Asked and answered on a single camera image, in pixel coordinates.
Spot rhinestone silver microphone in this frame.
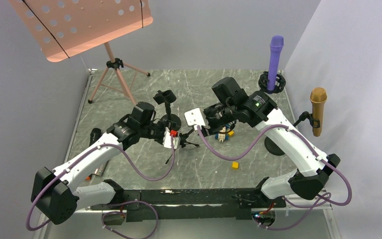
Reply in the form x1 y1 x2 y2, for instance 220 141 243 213
93 165 106 177

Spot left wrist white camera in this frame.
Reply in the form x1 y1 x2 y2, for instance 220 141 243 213
162 128 181 150

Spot gold microphone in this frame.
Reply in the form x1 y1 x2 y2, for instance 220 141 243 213
310 87 327 137

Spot wrist white camera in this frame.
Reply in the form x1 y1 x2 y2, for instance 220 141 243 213
184 108 210 130
162 128 181 150

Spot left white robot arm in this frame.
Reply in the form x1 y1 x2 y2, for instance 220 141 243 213
31 102 178 225

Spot purple mic black stand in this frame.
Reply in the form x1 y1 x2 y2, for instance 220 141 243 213
258 71 286 156

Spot black microphone with orange end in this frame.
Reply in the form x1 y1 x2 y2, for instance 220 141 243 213
86 128 102 181

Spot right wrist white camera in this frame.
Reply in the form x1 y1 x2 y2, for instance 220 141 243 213
184 108 210 130

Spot yellow cube on table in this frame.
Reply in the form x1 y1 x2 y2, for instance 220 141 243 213
231 162 239 169

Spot pink perforated music stand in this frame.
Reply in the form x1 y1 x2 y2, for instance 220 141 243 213
9 0 153 103

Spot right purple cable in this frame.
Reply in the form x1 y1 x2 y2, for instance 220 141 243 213
195 123 353 232

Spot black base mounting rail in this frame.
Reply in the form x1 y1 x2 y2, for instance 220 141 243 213
92 188 287 222

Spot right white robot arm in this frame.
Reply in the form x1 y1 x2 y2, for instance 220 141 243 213
201 77 340 207

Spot purple microphone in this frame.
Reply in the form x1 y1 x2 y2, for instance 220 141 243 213
267 35 284 93

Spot black tripod mic stand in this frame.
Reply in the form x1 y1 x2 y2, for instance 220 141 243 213
171 129 199 148

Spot toy brick car blue wheels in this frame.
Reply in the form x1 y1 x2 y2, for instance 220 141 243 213
215 126 230 142

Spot black round-base desk mic stand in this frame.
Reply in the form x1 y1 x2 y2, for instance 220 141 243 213
153 90 182 131

